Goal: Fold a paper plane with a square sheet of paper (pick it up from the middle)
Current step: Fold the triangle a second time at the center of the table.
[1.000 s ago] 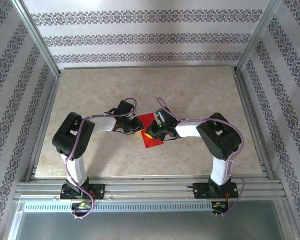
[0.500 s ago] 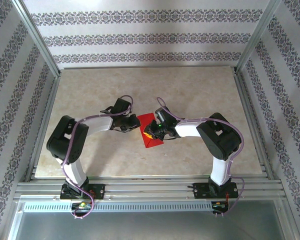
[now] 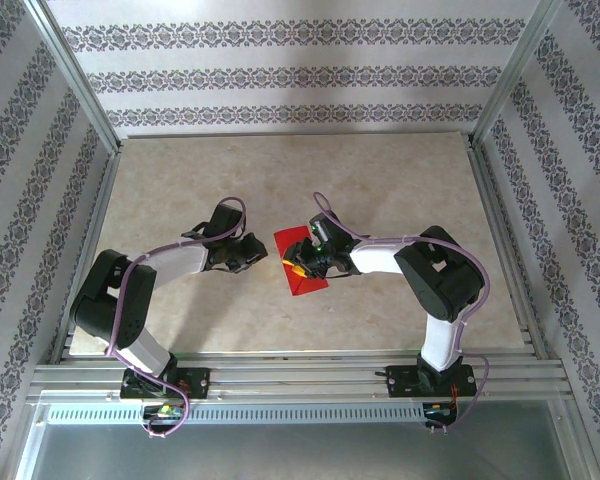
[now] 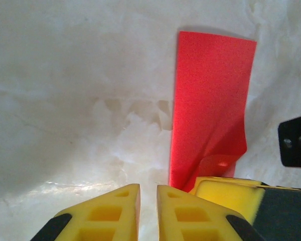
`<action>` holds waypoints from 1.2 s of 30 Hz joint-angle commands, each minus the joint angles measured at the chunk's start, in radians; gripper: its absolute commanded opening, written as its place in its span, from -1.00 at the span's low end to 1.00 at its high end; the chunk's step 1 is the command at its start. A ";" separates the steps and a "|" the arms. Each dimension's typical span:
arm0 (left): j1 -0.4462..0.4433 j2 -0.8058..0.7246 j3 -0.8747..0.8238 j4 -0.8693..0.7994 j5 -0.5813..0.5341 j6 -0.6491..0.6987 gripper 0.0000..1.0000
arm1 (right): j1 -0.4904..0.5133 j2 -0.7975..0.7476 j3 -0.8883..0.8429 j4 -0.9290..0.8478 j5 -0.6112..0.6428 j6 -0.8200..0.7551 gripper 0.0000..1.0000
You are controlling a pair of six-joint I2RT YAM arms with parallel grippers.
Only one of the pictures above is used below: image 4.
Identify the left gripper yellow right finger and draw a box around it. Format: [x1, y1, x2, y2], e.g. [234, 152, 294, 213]
[156, 184, 266, 241]

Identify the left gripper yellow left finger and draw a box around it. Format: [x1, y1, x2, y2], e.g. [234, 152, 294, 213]
[34, 183, 141, 241]

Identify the red paper sheet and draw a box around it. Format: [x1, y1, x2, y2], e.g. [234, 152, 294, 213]
[168, 30, 258, 193]

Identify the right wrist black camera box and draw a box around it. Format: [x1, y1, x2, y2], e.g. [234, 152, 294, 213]
[277, 115, 301, 169]

